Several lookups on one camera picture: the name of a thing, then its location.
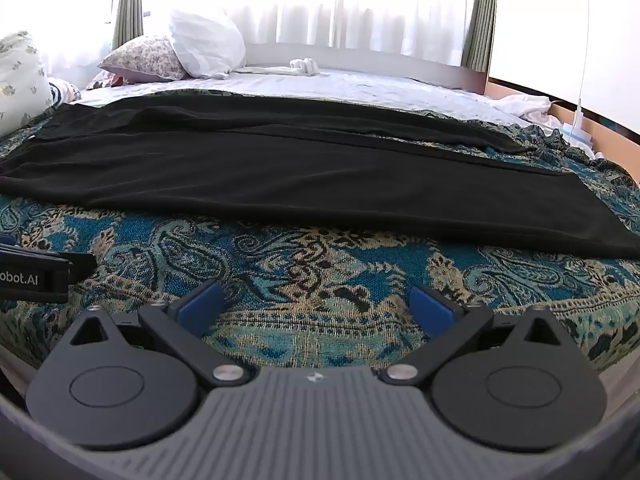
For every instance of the black pants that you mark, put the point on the black pants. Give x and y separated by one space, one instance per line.
300 175

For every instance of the white pillow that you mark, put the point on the white pillow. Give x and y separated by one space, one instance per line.
207 47

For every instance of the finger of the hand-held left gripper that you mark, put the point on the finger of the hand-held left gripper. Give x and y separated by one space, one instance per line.
82 267

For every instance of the floral pillow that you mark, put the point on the floral pillow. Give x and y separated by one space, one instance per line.
145 60

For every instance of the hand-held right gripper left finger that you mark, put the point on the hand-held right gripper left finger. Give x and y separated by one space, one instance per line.
200 307

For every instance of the bed frame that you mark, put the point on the bed frame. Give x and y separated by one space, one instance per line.
380 60

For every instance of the grey-green curtain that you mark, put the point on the grey-green curtain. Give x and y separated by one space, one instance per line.
127 2
482 15

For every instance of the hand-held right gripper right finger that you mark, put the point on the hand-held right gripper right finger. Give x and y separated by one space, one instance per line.
431 310

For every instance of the crumpled white cloth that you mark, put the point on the crumpled white cloth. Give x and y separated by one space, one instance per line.
525 105

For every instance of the teal paisley blanket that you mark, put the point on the teal paisley blanket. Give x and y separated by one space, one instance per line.
310 270

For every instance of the sheer white curtain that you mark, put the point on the sheer white curtain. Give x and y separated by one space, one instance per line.
310 0

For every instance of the white flower print cushion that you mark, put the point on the white flower print cushion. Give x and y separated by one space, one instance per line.
17 80

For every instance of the striped cloth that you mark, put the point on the striped cloth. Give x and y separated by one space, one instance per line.
64 92

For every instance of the white bed sheet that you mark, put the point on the white bed sheet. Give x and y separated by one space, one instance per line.
350 90

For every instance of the small clear object on bed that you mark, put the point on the small clear object on bed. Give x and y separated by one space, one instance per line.
304 66

